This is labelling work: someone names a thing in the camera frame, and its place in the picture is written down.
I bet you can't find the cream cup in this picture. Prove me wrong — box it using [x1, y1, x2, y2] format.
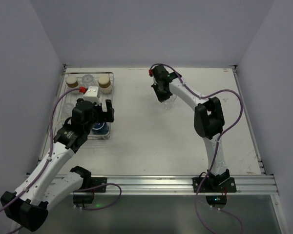
[65, 75, 79, 89]
[98, 75, 112, 94]

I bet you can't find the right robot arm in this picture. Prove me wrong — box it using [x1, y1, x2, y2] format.
[149, 64, 230, 190]

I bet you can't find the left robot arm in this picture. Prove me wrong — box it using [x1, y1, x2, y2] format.
[0, 98, 114, 232]

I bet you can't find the blue ceramic mug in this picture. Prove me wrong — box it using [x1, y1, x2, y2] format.
[92, 122, 109, 135]

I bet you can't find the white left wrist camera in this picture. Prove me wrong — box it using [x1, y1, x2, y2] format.
[83, 86, 100, 104]

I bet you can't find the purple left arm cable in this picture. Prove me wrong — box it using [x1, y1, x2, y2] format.
[0, 86, 86, 220]

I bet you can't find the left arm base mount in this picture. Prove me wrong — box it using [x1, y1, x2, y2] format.
[73, 177, 107, 208]

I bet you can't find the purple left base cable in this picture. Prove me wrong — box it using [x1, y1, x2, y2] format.
[74, 181, 124, 211]

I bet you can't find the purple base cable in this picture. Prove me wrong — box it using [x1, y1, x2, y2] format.
[74, 181, 124, 211]
[194, 175, 245, 234]

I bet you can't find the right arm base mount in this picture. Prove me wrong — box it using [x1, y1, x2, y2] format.
[199, 169, 237, 209]

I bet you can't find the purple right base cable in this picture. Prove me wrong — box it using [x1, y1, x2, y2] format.
[194, 175, 245, 234]

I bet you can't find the aluminium right side rail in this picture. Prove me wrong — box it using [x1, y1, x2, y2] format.
[230, 65, 267, 176]

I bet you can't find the aluminium rail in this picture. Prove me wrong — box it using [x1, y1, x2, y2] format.
[21, 174, 279, 195]
[230, 65, 267, 176]

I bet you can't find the aluminium front rail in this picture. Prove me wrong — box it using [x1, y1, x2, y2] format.
[21, 174, 279, 195]

